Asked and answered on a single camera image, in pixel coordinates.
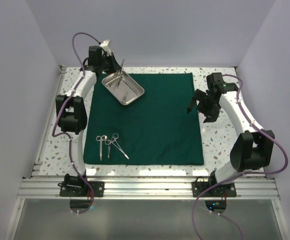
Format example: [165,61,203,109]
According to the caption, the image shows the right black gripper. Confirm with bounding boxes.
[188,89,222,124]

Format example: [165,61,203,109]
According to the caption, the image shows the stainless steel instrument tray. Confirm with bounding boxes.
[101,70,145,106]

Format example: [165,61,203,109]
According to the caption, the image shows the dark green surgical cloth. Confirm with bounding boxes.
[83,73,204,166]

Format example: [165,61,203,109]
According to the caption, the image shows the long steel curved forceps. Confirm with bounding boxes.
[111,133,129,160]

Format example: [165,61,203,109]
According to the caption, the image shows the steel surgical scissors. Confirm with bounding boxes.
[96,135,108,161]

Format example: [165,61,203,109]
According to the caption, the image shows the small steel hemostat clamp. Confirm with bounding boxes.
[105,139,112,159]

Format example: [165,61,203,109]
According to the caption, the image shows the steel tweezers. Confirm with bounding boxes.
[115,59,125,88]

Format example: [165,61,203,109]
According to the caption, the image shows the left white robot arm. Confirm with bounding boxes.
[52,40,121,197]

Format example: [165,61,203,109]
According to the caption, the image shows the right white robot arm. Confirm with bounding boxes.
[187,72,275,196]

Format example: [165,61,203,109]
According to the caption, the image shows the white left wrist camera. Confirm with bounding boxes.
[99,39,111,56]

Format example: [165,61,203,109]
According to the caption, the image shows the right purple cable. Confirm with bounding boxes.
[193,74,290,240]

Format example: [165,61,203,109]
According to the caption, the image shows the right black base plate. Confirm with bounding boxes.
[191,176,237,198]

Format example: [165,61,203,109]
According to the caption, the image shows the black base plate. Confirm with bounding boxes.
[58,181,105,198]
[191,176,237,198]

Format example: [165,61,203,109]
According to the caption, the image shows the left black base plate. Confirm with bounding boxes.
[58,181,105,198]

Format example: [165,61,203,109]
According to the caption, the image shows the aluminium rail frame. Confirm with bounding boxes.
[11,68,290,240]

